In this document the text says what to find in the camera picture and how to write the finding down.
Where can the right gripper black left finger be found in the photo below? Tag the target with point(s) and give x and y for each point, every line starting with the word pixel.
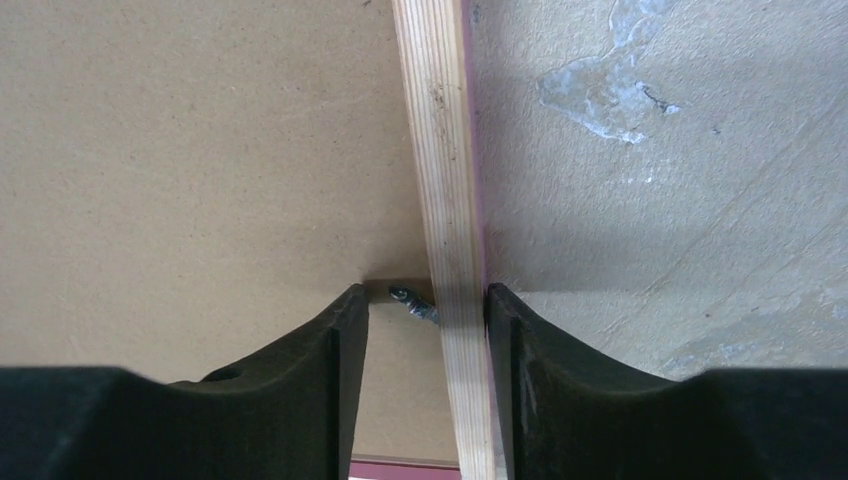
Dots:
pixel 286 411

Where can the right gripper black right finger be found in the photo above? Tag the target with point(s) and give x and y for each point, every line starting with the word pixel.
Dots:
pixel 568 411

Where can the brown cardboard backing board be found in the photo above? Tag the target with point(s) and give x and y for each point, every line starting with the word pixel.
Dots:
pixel 184 182

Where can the pink wooden photo frame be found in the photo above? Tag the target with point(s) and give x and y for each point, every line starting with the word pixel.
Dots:
pixel 435 48

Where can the metal turn clip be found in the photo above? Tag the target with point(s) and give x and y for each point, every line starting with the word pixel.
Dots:
pixel 416 304

